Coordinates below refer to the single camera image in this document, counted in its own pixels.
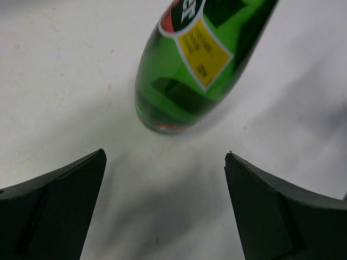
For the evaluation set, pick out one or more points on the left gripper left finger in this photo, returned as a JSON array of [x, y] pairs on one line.
[[48, 217]]

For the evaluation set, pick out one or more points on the green glass bottle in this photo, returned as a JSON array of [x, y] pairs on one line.
[[194, 57]]

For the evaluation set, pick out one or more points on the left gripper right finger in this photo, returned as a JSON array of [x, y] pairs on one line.
[[279, 220]]

